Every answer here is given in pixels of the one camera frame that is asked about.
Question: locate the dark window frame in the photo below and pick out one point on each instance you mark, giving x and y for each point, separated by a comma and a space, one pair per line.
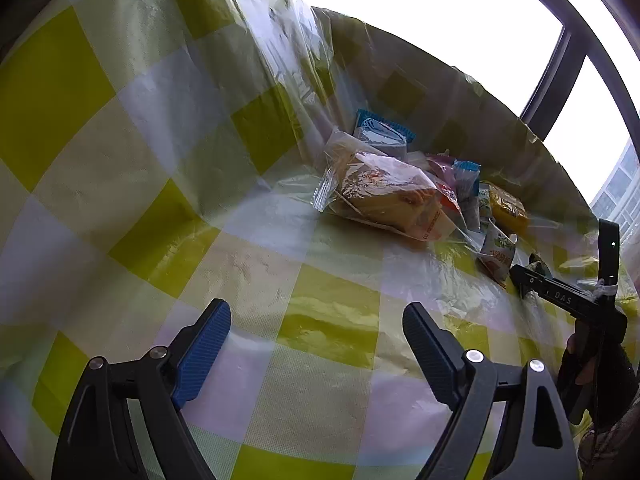
550, 80

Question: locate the dark green small packet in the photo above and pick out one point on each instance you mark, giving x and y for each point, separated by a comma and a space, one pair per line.
539, 262

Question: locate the blue and white snack packet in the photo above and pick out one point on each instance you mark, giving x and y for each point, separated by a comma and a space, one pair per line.
467, 180

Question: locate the building outside window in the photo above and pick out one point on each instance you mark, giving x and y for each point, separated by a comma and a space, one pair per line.
617, 185

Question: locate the pink snack packet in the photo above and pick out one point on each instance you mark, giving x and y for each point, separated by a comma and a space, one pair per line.
442, 166

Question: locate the person's right hand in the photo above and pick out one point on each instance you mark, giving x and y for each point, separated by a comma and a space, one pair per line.
616, 380

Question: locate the clear bag with dark contents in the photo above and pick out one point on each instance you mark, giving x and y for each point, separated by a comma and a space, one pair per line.
380, 140

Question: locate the small green and white packet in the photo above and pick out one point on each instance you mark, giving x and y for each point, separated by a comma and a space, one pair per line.
484, 205

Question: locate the clear bread bag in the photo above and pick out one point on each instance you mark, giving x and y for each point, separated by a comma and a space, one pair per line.
380, 190

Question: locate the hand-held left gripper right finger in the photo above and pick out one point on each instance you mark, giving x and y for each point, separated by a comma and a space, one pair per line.
430, 350

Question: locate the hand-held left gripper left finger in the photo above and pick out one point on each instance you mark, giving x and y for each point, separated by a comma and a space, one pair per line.
205, 345

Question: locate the person's right forearm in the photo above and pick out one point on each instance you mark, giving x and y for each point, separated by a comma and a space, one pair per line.
617, 452

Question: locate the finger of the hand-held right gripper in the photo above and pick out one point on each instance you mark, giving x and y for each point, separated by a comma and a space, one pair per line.
530, 280

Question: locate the white and green snack packet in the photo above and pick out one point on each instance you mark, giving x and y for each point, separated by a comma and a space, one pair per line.
497, 252

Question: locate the yellow snack packet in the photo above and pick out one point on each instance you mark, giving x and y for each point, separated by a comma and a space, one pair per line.
507, 207

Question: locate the yellow checkered tablecloth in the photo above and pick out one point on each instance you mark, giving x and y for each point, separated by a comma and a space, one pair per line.
150, 160

